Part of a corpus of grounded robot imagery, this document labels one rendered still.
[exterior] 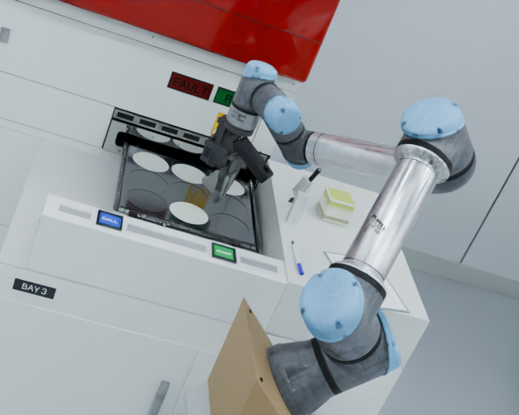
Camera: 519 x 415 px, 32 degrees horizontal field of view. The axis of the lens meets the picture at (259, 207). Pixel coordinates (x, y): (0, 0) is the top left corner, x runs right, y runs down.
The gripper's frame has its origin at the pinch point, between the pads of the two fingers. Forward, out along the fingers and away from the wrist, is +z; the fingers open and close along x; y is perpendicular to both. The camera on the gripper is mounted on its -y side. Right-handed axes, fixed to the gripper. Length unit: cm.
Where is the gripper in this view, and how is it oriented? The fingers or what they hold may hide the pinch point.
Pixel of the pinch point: (219, 199)
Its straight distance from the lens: 217.6
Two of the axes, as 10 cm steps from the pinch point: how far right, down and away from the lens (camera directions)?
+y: -8.4, -4.9, 2.5
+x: -4.2, 2.7, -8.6
